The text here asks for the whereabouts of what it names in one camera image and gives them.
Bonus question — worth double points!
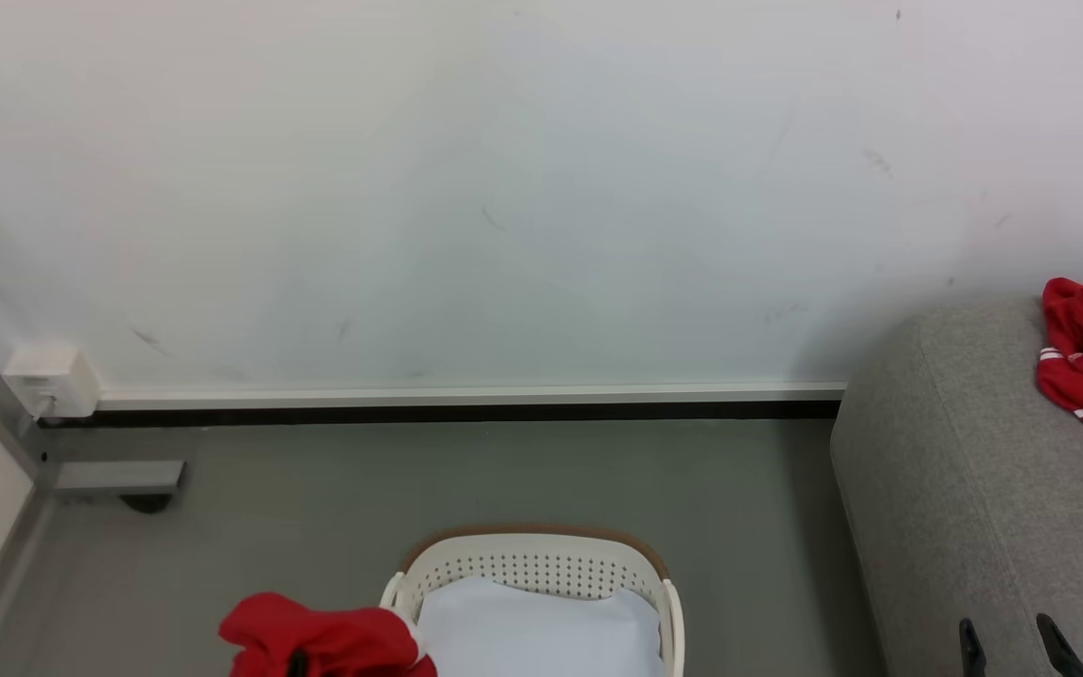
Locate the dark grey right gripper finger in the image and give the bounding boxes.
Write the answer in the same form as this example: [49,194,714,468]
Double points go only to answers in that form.
[959,617,988,677]
[1035,612,1083,677]

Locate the grey metal partition foot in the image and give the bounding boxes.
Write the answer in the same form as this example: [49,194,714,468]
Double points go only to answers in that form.
[52,460,186,497]

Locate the white wall outlet box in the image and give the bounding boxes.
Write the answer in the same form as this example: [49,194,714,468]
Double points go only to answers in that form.
[3,345,102,420]

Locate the white wall cable duct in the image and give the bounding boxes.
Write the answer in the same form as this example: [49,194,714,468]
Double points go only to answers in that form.
[96,380,849,411]

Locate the black skirting strip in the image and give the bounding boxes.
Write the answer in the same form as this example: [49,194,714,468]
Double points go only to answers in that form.
[37,401,842,430]

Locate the beige perforated plastic laundry basket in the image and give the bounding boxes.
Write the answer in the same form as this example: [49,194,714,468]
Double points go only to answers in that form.
[380,524,685,677]

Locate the grey fabric sofa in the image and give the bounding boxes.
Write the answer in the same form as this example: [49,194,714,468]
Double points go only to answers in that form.
[829,295,1083,677]

